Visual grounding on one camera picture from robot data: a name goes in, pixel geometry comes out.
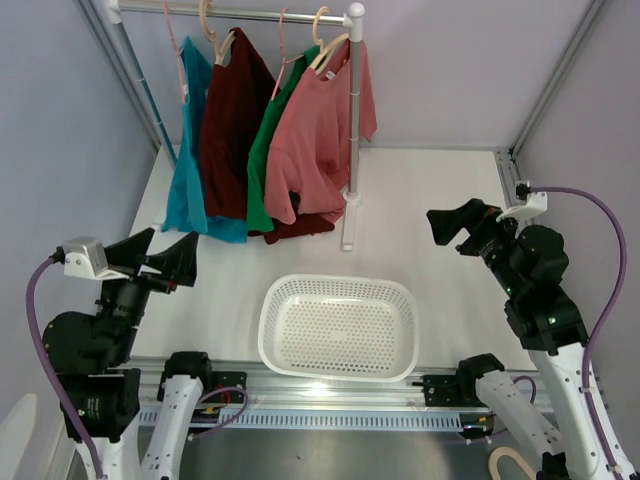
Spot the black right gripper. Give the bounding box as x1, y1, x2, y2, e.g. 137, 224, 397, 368
425, 198, 525, 296

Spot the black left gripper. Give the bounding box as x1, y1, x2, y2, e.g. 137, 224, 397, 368
96, 225, 197, 360

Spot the teal t shirt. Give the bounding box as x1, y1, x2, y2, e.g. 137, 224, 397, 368
161, 38, 248, 244

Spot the dark red t shirt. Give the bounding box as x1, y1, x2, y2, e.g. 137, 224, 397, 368
199, 27, 335, 245

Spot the beige wooden hanger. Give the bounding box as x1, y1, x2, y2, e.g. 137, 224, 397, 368
307, 5, 351, 71
199, 0, 235, 66

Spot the pink wire hanger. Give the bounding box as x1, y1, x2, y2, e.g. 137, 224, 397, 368
162, 0, 188, 104
270, 7, 304, 101

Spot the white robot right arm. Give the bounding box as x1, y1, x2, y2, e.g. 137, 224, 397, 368
427, 199, 639, 479

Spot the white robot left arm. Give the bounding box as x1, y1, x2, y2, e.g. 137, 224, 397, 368
41, 228, 216, 479

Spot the green t shirt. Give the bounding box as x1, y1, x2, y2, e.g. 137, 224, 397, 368
246, 46, 320, 233

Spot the pink t shirt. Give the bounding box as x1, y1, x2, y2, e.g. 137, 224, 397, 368
264, 42, 351, 224

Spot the beige hanger on floor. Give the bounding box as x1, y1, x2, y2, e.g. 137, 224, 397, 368
488, 447, 537, 480

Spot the white metal clothes rack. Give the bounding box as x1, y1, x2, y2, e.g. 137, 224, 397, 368
104, 0, 365, 252

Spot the white perforated plastic basket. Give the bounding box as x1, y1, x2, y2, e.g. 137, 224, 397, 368
257, 274, 419, 383

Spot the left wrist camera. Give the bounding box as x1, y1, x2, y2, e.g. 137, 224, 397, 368
61, 236, 130, 281

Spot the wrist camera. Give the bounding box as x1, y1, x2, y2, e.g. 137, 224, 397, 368
497, 181, 548, 223
61, 236, 130, 281

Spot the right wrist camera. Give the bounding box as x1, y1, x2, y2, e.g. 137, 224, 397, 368
497, 181, 548, 223

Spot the aluminium cage frame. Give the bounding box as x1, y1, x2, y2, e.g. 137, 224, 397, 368
74, 0, 621, 211

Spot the aluminium mounting rail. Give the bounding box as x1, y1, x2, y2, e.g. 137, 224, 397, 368
124, 357, 551, 414

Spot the white slotted cable duct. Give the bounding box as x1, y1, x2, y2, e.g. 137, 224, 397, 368
137, 409, 494, 430

